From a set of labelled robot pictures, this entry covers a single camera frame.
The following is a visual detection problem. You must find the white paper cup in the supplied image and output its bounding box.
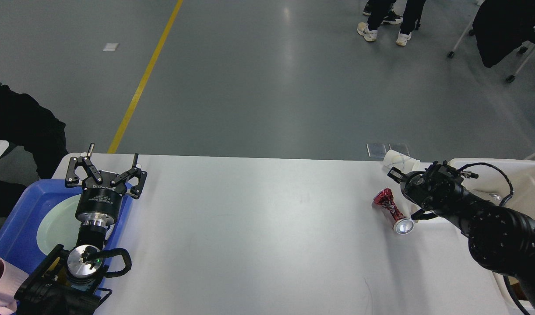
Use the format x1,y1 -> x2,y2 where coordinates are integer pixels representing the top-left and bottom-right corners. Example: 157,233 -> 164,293
418,200 -> 456,225
382,149 -> 420,174

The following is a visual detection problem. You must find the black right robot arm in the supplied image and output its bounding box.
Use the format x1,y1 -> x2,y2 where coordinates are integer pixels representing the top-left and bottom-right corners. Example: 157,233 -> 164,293
387,161 -> 535,309

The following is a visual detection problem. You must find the green plate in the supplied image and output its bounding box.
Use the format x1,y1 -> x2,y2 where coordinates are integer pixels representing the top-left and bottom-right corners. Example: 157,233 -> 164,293
36,195 -> 95,255

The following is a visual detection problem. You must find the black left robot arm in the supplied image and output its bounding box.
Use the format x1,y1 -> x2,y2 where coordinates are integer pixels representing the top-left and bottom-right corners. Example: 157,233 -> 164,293
14,143 -> 147,315

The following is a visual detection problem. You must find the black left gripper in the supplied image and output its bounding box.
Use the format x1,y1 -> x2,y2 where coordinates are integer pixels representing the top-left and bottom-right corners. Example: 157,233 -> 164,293
65,143 -> 148,228

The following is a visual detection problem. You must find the red snack wrapper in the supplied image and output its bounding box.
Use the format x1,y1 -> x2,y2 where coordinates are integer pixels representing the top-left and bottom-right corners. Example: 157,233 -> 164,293
373,188 -> 415,235

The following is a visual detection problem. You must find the chair with black jacket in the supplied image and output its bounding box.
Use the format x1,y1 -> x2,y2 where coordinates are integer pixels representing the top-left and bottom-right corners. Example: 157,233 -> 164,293
447,0 -> 535,68

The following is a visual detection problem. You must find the left floor plate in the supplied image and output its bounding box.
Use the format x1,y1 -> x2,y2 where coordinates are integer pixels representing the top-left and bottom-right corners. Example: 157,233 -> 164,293
366,142 -> 388,159

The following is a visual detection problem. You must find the person with dark sneakers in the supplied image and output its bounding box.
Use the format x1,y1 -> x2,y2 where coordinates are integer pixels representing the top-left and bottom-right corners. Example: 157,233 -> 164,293
362,0 -> 403,25

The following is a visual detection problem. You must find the white plastic bin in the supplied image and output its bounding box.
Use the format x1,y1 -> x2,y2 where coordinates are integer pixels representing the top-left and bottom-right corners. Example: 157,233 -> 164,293
449,158 -> 535,315

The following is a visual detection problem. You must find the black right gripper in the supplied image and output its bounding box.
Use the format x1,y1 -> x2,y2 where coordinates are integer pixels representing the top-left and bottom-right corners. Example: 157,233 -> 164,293
387,161 -> 463,221

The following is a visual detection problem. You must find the floor plate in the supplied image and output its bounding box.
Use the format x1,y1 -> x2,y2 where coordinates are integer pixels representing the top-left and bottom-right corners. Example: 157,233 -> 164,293
366,142 -> 388,159
388,143 -> 410,156

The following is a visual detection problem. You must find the pink ribbed mug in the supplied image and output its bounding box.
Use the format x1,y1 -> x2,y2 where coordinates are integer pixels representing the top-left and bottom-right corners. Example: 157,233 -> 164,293
0,257 -> 29,315

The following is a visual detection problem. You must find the person in black trousers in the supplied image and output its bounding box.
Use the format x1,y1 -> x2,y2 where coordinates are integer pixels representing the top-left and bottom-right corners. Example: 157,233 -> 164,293
357,0 -> 426,47

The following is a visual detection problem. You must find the right floor plate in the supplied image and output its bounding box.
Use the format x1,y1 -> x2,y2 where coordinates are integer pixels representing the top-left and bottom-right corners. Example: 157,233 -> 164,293
388,143 -> 410,156

